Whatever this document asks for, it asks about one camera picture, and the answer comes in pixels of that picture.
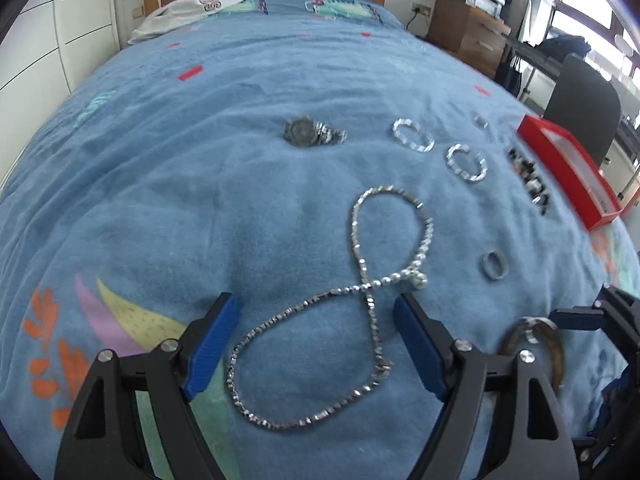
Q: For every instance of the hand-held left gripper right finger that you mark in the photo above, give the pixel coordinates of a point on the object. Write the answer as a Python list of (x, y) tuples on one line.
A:
[(417, 342)]

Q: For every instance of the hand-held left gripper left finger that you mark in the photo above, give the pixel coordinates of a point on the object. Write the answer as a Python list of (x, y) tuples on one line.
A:
[(212, 340)]

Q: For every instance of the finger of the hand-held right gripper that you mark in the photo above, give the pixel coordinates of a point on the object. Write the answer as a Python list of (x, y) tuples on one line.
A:
[(575, 319)]

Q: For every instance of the brown tortoiseshell bangle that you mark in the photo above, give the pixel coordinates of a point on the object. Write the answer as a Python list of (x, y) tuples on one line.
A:
[(556, 360)]

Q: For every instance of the red jewelry box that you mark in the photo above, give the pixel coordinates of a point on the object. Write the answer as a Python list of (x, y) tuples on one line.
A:
[(565, 160)]

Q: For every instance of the silver wristwatch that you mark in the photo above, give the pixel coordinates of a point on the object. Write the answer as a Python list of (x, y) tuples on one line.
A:
[(304, 131)]

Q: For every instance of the blue printed blanket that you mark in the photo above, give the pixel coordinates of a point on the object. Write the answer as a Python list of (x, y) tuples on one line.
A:
[(200, 185)]

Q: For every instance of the grey office chair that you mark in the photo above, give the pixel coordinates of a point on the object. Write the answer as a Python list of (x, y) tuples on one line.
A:
[(582, 100)]

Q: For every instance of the dark hanging bag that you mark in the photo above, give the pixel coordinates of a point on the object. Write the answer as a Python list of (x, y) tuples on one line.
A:
[(509, 75)]

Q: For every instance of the black backpack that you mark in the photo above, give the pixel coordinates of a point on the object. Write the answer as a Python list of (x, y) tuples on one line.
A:
[(565, 46)]

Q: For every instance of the wooden drawer cabinet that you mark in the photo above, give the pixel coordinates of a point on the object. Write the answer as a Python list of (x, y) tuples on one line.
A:
[(467, 35)]

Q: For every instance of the white printed cloth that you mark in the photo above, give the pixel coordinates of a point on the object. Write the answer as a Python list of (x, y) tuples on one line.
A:
[(175, 12)]

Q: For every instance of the white wardrobe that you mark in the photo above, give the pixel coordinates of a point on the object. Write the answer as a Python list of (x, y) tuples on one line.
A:
[(45, 50)]

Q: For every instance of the wall power outlet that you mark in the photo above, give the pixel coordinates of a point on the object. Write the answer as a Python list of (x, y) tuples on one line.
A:
[(421, 8)]

